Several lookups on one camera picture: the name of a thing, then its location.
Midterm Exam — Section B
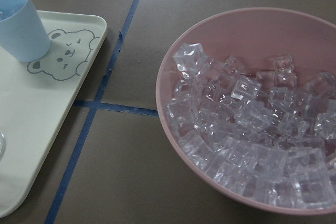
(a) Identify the cream bear tray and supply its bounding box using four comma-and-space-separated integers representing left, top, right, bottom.
1, 11, 108, 217

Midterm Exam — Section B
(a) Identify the clear ice cubes pile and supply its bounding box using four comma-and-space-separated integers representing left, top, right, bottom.
165, 44, 335, 209

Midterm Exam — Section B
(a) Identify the clear wine glass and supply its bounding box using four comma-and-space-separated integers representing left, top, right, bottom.
0, 131, 6, 161

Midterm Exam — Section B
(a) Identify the light blue cup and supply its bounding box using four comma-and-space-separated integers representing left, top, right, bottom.
1, 0, 51, 62

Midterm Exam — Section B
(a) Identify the pink bowl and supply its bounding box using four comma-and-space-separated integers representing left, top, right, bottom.
156, 7, 335, 216

